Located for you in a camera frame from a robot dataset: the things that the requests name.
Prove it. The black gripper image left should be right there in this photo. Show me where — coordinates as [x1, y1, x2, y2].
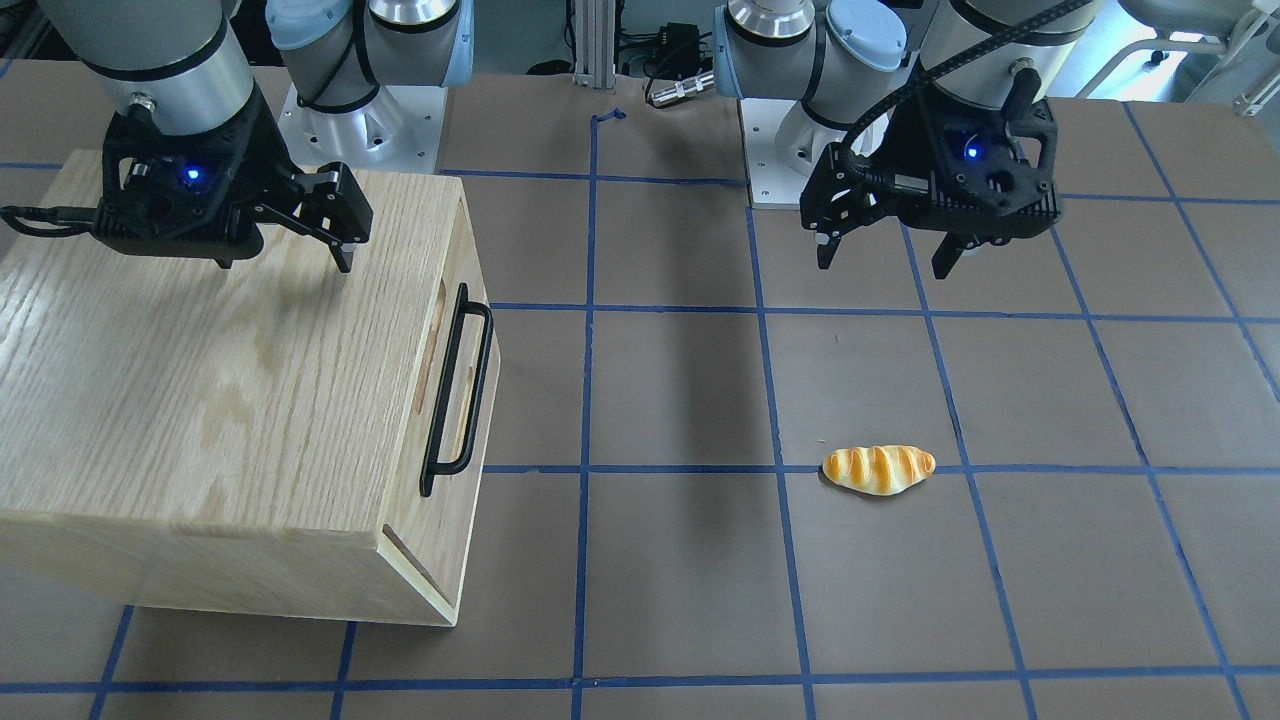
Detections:
[91, 100, 374, 274]

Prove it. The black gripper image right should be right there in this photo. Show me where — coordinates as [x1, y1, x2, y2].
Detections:
[800, 85, 1061, 281]

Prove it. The black metal drawer handle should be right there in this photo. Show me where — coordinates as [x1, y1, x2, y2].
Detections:
[419, 283, 495, 498]

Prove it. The wooden drawer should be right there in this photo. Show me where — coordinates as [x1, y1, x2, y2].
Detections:
[369, 176, 500, 626]

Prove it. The light wooden drawer cabinet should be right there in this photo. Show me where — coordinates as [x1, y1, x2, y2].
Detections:
[0, 150, 500, 628]

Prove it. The toy bread roll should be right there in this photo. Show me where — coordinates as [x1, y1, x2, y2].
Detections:
[820, 445, 937, 497]

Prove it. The black power box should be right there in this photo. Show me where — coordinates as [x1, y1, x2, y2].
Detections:
[636, 22, 701, 78]

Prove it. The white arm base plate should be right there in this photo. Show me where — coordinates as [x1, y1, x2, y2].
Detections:
[740, 99, 846, 210]
[278, 86, 449, 174]

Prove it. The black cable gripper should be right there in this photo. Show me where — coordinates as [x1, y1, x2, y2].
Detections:
[0, 205, 101, 238]

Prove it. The silver cable connector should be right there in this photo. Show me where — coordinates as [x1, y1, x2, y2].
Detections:
[645, 70, 716, 109]

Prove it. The aluminium profile post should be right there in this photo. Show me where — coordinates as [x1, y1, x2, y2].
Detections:
[571, 0, 618, 94]

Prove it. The white metal frame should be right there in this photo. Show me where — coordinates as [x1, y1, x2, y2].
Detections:
[1075, 1, 1279, 99]

